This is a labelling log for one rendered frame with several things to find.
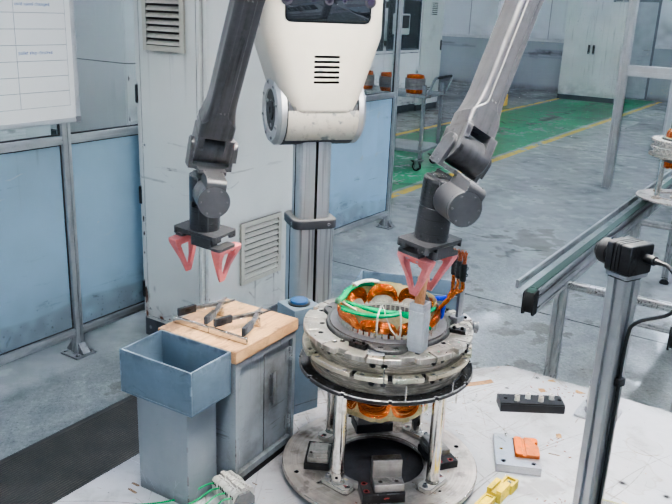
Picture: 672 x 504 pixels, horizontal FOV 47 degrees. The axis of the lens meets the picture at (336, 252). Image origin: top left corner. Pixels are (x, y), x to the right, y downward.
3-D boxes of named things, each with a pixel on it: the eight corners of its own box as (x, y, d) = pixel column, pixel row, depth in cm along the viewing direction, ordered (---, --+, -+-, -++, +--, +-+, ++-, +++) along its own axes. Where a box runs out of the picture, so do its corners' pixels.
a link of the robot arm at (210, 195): (235, 138, 141) (189, 132, 138) (249, 155, 131) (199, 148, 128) (225, 200, 145) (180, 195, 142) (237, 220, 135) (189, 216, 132)
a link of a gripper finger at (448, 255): (451, 294, 132) (461, 243, 129) (427, 302, 127) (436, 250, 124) (420, 280, 136) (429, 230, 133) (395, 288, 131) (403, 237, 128)
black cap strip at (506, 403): (564, 414, 178) (565, 405, 177) (500, 411, 178) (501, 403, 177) (558, 403, 183) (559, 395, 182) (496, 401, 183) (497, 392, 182)
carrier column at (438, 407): (434, 490, 144) (444, 391, 138) (423, 485, 145) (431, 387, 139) (440, 484, 146) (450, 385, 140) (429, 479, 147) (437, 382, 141)
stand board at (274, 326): (236, 365, 137) (236, 353, 136) (157, 339, 146) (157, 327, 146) (298, 329, 154) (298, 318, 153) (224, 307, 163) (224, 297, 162)
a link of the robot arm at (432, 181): (450, 167, 127) (419, 166, 125) (469, 179, 121) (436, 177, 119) (443, 207, 129) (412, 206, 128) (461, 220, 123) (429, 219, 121)
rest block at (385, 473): (369, 479, 143) (371, 455, 142) (398, 477, 144) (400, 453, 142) (374, 493, 139) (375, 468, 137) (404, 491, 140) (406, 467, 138)
